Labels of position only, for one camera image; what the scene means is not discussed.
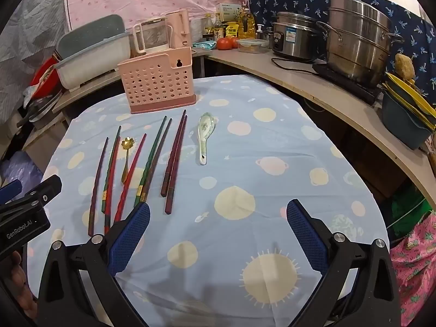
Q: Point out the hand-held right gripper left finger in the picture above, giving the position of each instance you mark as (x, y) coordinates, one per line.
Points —
(131, 235)

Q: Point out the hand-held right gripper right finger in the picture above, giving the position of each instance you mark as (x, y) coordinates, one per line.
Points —
(306, 235)

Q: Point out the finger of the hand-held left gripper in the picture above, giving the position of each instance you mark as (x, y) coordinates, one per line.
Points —
(10, 190)
(46, 187)

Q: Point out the dark brown twisted chopstick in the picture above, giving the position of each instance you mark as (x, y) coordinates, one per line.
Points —
(97, 190)

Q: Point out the green and red chopstick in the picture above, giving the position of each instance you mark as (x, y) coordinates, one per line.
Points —
(110, 173)

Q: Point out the green chopstick gold band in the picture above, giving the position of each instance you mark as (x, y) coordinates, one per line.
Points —
(153, 155)

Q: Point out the dark red chopstick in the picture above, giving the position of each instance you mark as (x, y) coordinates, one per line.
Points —
(174, 151)
(177, 163)

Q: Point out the pink perforated utensil holder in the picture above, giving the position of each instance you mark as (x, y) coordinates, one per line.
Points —
(156, 85)

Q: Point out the person's left hand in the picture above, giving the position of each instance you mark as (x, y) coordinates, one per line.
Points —
(20, 272)

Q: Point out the purple plastic bag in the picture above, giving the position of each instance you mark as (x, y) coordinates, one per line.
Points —
(20, 170)

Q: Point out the black frying pan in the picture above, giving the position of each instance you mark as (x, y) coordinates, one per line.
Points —
(37, 109)

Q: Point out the blue planet print tablecloth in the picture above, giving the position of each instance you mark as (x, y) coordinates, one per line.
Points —
(238, 163)

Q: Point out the green bag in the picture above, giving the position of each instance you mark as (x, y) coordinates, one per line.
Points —
(408, 214)

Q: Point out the red plastic basin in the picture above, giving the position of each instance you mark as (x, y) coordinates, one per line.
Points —
(42, 73)

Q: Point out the pink pineapple print cloth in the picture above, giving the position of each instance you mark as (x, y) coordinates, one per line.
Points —
(415, 269)

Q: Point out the wood grain side table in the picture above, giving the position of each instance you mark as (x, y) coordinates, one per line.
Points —
(92, 82)

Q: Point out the white ceramic soup spoon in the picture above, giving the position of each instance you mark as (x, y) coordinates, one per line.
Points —
(206, 126)

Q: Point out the white dish drainer grey lid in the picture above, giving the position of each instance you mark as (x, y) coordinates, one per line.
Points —
(92, 56)

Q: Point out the grey striped cloth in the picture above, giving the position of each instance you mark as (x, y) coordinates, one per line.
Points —
(24, 47)

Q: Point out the teal plastic basin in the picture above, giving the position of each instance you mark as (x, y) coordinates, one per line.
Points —
(403, 124)

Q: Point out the black induction cooktop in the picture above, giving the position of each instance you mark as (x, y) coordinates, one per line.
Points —
(347, 83)

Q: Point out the wooden counter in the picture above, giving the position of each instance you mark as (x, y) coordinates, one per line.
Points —
(272, 71)

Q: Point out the stack of yellow bowls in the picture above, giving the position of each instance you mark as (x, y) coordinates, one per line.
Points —
(410, 97)

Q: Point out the white blender jug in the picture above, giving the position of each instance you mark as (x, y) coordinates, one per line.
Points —
(150, 37)

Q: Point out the loofah sponge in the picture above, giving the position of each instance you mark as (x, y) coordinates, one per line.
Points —
(404, 66)

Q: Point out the clear food container green lid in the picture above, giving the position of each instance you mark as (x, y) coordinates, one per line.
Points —
(252, 45)

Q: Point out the steel rice cooker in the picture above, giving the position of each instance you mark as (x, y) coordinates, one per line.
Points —
(296, 37)

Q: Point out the steel steamer pot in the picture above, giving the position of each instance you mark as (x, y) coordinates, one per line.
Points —
(357, 41)

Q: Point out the blue wipes packet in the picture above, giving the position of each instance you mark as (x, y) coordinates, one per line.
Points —
(206, 45)

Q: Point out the small steel pot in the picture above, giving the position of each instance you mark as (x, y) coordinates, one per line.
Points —
(264, 34)

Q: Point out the red tomato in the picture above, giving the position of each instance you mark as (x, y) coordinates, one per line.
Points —
(235, 41)
(224, 43)

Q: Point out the pink electric kettle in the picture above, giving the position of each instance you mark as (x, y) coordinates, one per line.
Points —
(179, 27)

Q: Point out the yellow seasoning packet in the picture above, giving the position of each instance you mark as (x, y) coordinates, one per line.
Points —
(231, 29)

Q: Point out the cooking oil bottle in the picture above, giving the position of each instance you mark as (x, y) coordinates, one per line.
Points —
(247, 22)

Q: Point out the sauce bottle white label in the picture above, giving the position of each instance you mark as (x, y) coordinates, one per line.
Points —
(218, 30)

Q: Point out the navy leaf print cloth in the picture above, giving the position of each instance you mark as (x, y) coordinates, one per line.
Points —
(419, 34)

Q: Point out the white and green carton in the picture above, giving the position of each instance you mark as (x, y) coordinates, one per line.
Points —
(229, 11)

